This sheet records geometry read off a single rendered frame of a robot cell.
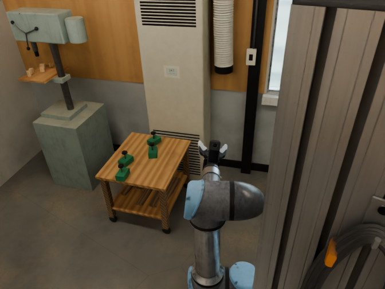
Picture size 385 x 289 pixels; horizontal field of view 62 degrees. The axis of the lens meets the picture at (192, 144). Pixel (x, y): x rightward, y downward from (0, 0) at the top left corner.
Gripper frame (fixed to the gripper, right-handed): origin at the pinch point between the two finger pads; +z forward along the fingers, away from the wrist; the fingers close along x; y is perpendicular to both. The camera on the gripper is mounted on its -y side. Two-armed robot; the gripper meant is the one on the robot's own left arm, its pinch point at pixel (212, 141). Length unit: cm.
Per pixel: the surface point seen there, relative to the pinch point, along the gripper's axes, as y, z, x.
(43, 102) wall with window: 95, 177, -176
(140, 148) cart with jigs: 78, 93, -53
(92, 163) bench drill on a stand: 111, 104, -100
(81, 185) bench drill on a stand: 134, 97, -109
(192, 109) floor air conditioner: 46, 114, -13
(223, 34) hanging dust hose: -17, 121, 3
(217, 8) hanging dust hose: -34, 123, -4
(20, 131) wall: 114, 144, -188
